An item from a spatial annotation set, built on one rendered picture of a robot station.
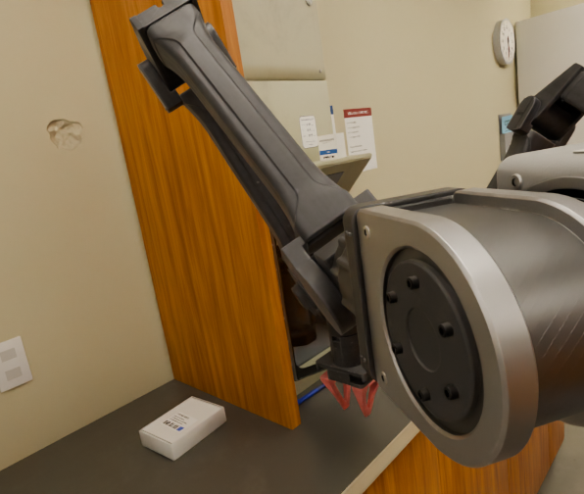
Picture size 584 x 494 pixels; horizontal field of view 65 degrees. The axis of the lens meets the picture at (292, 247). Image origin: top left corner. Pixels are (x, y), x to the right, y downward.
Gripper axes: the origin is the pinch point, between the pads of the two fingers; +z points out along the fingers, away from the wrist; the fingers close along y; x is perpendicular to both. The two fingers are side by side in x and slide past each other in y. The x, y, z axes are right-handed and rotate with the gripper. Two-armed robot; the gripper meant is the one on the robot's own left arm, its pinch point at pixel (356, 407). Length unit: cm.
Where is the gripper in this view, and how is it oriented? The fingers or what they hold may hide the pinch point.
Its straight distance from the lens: 85.2
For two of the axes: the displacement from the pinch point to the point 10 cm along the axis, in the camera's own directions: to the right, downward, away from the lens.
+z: 1.6, 9.6, 2.2
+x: -6.7, 2.7, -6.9
